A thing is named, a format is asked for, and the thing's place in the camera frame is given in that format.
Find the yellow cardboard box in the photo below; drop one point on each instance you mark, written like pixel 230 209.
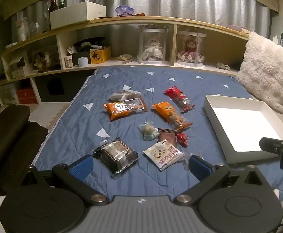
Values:
pixel 99 55

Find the fluffy white pillow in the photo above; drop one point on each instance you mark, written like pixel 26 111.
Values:
pixel 265 72

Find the large white storage box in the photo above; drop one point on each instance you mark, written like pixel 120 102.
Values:
pixel 76 14

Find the long red snack packet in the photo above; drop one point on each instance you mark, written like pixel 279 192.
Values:
pixel 178 97

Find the grey curtain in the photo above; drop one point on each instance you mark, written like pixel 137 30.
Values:
pixel 180 2

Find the clear case with white doll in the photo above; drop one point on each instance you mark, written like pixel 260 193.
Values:
pixel 152 46

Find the white shallow cardboard box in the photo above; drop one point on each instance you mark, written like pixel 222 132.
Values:
pixel 243 126

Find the wooden shelf unit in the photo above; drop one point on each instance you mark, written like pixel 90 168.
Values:
pixel 156 20

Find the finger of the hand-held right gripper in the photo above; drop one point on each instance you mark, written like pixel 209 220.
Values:
pixel 270 144

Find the clear case with red doll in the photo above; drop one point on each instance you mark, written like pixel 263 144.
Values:
pixel 191 49

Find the clear packet pale round pastry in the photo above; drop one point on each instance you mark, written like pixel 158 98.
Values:
pixel 148 130

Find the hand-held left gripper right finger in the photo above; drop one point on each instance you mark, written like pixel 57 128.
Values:
pixel 200 168

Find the small red candy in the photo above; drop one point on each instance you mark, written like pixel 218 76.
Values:
pixel 182 138

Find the small jar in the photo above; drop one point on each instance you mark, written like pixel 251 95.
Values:
pixel 68 62

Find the brown foil snack packet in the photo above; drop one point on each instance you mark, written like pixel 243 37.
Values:
pixel 167 138

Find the dark brown cushion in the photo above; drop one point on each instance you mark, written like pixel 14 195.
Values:
pixel 13 136

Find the flat book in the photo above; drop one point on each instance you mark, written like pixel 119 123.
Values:
pixel 236 28

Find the purple plastic bag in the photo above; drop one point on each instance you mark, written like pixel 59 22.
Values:
pixel 124 11

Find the wide orange snack packet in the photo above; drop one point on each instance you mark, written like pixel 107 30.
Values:
pixel 122 109

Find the long orange snack packet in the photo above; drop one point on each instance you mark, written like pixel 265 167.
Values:
pixel 168 111

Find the grey clear pastry packet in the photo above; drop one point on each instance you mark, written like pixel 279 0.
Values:
pixel 125 94

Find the wooden stick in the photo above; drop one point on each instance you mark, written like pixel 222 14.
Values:
pixel 128 61

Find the clear packet dark chocolate cake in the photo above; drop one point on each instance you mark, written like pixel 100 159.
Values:
pixel 114 153

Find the white panda print packet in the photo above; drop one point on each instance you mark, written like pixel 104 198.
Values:
pixel 162 155

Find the small grey figurine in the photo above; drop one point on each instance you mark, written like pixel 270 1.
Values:
pixel 222 66

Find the blue triangle print quilt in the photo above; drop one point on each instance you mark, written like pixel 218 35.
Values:
pixel 71 126

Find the red box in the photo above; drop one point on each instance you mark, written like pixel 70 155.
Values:
pixel 27 95

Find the pale seashell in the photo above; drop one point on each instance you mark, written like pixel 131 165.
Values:
pixel 124 57

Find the dark glass bottle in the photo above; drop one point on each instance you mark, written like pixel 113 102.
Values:
pixel 62 2
pixel 53 6

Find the white coral piece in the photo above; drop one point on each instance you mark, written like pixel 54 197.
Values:
pixel 71 49

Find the small white drawer box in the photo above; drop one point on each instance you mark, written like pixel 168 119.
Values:
pixel 18 70

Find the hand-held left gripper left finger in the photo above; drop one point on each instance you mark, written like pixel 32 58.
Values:
pixel 82 168

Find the dark cloth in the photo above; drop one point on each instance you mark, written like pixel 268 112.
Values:
pixel 88 44

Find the white cup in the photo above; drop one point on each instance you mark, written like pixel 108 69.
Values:
pixel 82 61

